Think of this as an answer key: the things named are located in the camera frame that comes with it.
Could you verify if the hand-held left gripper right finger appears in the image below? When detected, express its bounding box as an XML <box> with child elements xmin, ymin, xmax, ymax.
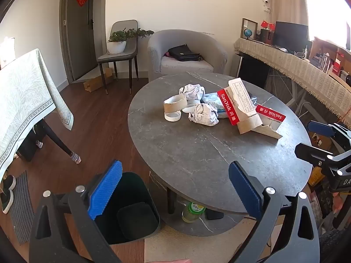
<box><xmin>229</xmin><ymin>161</ymin><xmax>320</xmax><ymax>263</ymax></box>

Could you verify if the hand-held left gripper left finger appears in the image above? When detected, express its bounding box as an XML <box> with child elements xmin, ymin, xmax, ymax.
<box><xmin>29</xmin><ymin>159</ymin><xmax>123</xmax><ymax>263</ymax></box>

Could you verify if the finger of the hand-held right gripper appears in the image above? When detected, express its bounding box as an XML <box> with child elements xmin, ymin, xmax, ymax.
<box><xmin>295</xmin><ymin>142</ymin><xmax>351</xmax><ymax>172</ymax></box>
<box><xmin>307</xmin><ymin>120</ymin><xmax>351</xmax><ymax>143</ymax></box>

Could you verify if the dark green trash bin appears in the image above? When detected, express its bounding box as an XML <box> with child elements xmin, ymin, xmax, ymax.
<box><xmin>95</xmin><ymin>172</ymin><xmax>161</xmax><ymax>245</ymax></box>

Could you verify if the small red white cardboard box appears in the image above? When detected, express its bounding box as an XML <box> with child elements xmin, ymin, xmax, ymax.
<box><xmin>252</xmin><ymin>104</ymin><xmax>286</xmax><ymax>140</ymax></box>

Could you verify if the large red white cardboard box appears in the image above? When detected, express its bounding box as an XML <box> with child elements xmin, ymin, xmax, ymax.
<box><xmin>217</xmin><ymin>77</ymin><xmax>264</xmax><ymax>135</ymax></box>

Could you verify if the brown cardboard tape roll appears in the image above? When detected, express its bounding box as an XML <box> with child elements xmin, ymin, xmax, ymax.
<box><xmin>164</xmin><ymin>94</ymin><xmax>188</xmax><ymax>113</ymax></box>

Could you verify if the white paper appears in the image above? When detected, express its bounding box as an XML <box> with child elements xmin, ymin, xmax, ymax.
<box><xmin>179</xmin><ymin>84</ymin><xmax>206</xmax><ymax>105</ymax></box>
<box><xmin>188</xmin><ymin>103</ymin><xmax>220</xmax><ymax>126</ymax></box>

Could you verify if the person's left hand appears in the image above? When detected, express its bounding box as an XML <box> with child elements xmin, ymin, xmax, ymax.
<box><xmin>149</xmin><ymin>258</ymin><xmax>192</xmax><ymax>263</ymax></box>

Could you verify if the orange brown box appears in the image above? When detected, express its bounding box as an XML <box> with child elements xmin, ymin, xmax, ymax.
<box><xmin>307</xmin><ymin>167</ymin><xmax>325</xmax><ymax>187</ymax></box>

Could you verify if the green lid clear bottle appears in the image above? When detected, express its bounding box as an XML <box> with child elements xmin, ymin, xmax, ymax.
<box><xmin>182</xmin><ymin>201</ymin><xmax>206</xmax><ymax>223</ymax></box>

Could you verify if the grey round coffee table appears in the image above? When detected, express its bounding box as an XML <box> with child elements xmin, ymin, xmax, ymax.
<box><xmin>127</xmin><ymin>71</ymin><xmax>313</xmax><ymax>237</ymax></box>

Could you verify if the dark wooden dining table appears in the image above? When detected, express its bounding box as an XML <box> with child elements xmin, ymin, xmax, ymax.
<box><xmin>33</xmin><ymin>118</ymin><xmax>74</xmax><ymax>156</ymax></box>

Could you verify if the grey striped floor mat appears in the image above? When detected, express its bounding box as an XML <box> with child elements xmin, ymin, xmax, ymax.
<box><xmin>9</xmin><ymin>170</ymin><xmax>36</xmax><ymax>245</ymax></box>

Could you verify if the black storage box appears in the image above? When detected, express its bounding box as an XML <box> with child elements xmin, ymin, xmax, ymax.
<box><xmin>18</xmin><ymin>129</ymin><xmax>46</xmax><ymax>162</ymax></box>

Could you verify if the blue white plastic packet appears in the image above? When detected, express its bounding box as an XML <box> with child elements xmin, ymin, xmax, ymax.
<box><xmin>203</xmin><ymin>92</ymin><xmax>229</xmax><ymax>119</ymax></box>

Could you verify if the black monitor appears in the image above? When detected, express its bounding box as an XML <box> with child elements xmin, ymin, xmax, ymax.
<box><xmin>274</xmin><ymin>21</ymin><xmax>309</xmax><ymax>50</ymax></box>

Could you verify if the white paper strip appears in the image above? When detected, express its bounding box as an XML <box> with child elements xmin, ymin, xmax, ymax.
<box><xmin>181</xmin><ymin>103</ymin><xmax>202</xmax><ymax>113</ymax></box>

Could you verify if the black shoe white sole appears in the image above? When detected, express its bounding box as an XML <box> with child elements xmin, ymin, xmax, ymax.
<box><xmin>0</xmin><ymin>175</ymin><xmax>16</xmax><ymax>191</ymax></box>
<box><xmin>0</xmin><ymin>189</ymin><xmax>14</xmax><ymax>214</ymax></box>

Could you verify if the flat cardboard box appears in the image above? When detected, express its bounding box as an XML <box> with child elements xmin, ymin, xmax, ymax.
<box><xmin>84</xmin><ymin>68</ymin><xmax>113</xmax><ymax>93</ymax></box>

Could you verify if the pale green patterned tablecloth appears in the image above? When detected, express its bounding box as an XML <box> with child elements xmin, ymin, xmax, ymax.
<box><xmin>0</xmin><ymin>49</ymin><xmax>74</xmax><ymax>173</ymax></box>

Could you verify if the grey dining chair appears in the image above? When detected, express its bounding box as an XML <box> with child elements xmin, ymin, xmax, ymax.
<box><xmin>97</xmin><ymin>20</ymin><xmax>139</xmax><ymax>95</ymax></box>

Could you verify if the potted plant white pot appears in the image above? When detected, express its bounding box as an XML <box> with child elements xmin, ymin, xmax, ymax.
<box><xmin>107</xmin><ymin>28</ymin><xmax>154</xmax><ymax>55</ymax></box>

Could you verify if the black bag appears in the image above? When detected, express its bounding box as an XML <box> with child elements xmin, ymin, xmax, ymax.
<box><xmin>168</xmin><ymin>44</ymin><xmax>204</xmax><ymax>62</ymax></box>

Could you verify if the grey door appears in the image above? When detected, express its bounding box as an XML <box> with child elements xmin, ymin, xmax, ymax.
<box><xmin>66</xmin><ymin>0</ymin><xmax>96</xmax><ymax>81</ymax></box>

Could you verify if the grey armchair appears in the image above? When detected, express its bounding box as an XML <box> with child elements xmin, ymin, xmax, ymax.
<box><xmin>147</xmin><ymin>30</ymin><xmax>228</xmax><ymax>83</ymax></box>

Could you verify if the white cable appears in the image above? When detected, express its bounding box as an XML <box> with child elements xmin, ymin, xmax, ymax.
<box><xmin>297</xmin><ymin>101</ymin><xmax>312</xmax><ymax>118</ymax></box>

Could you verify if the wooden picture frame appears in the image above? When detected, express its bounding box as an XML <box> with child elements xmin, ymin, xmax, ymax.
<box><xmin>241</xmin><ymin>18</ymin><xmax>258</xmax><ymax>40</ymax></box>

